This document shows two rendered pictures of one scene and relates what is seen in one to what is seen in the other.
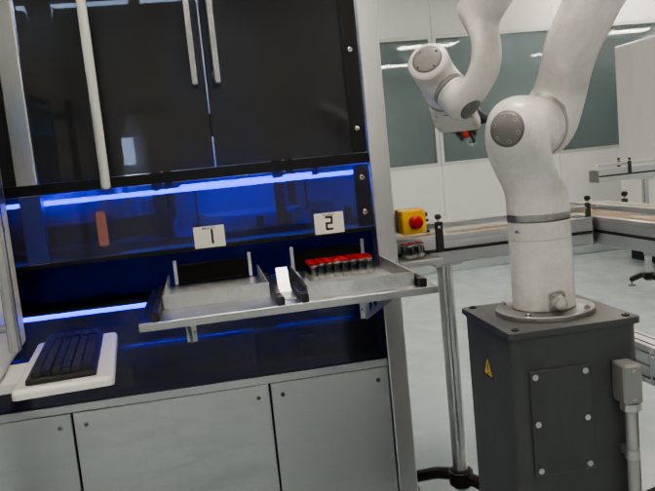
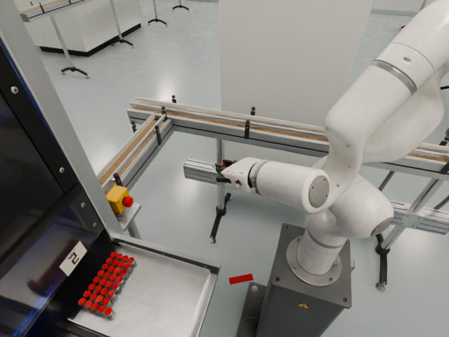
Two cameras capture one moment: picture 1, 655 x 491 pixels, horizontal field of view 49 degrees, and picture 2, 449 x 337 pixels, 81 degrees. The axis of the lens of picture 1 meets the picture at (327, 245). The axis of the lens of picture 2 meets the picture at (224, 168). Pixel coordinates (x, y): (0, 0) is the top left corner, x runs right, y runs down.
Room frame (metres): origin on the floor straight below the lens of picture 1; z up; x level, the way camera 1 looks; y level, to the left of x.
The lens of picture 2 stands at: (1.48, 0.13, 1.75)
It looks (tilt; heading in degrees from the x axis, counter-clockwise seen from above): 44 degrees down; 296
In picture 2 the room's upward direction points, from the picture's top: straight up
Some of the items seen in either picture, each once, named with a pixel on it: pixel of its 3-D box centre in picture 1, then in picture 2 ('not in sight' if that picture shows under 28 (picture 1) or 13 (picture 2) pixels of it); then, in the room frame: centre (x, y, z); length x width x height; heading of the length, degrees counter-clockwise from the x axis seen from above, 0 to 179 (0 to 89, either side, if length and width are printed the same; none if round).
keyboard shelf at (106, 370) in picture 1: (54, 365); not in sight; (1.62, 0.66, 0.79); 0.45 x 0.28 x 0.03; 15
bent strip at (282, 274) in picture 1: (286, 283); not in sight; (1.75, 0.11, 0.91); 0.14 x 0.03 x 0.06; 10
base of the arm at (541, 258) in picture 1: (541, 265); (319, 246); (1.40, -0.42, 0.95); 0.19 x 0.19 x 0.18
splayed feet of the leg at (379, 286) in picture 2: not in sight; (379, 252); (0.92, -1.17, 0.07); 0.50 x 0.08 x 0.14; 100
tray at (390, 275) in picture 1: (347, 275); (144, 295); (1.85, -0.04, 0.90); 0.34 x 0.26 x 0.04; 9
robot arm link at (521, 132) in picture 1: (527, 159); (346, 215); (1.37, -0.40, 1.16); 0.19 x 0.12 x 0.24; 141
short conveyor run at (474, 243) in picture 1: (485, 231); (129, 157); (2.30, -0.51, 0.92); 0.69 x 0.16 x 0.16; 100
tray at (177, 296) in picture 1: (214, 284); not in sight; (1.90, 0.31, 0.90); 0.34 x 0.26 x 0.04; 10
